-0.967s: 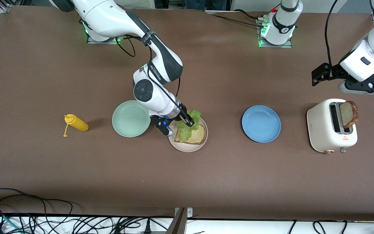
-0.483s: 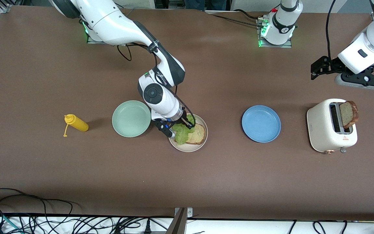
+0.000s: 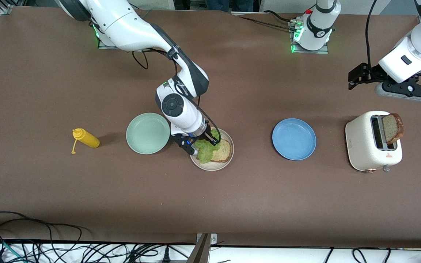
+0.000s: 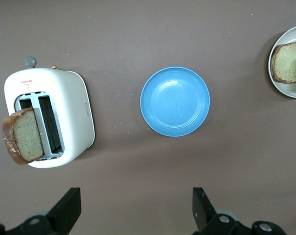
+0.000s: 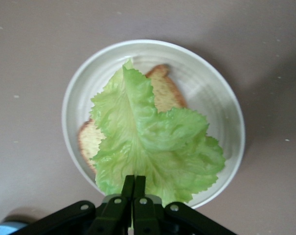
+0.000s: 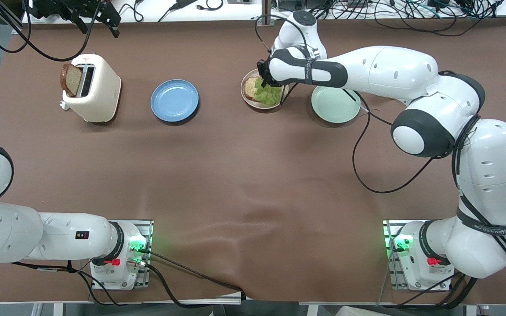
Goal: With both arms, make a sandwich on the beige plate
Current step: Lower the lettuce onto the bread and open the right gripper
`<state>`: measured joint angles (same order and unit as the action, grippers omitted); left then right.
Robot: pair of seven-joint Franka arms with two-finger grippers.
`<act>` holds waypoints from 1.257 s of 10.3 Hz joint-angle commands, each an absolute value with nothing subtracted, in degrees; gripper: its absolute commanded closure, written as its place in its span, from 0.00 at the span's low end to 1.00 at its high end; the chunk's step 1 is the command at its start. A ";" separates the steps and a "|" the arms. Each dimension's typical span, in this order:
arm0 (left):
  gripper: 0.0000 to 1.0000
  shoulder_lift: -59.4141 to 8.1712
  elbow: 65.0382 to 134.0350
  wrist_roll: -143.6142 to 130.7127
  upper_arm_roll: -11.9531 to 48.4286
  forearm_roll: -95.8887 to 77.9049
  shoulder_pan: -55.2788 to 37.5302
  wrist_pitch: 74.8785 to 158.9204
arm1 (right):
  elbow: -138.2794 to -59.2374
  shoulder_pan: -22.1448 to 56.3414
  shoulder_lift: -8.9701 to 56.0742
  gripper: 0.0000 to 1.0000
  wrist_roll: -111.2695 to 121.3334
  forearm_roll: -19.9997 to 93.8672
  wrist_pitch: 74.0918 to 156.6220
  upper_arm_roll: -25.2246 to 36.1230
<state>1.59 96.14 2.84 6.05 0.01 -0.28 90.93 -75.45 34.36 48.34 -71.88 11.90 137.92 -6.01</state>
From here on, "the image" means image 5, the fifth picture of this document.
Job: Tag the green lettuce leaf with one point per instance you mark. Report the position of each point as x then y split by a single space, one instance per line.
150 137

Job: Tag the toasted bread slice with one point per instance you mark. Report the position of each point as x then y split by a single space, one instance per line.
167 95

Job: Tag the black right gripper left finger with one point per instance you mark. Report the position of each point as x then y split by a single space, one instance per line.
108 218

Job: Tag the beige plate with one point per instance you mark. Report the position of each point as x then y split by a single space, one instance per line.
211 98

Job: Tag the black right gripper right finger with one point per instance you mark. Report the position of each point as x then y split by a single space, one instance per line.
147 218

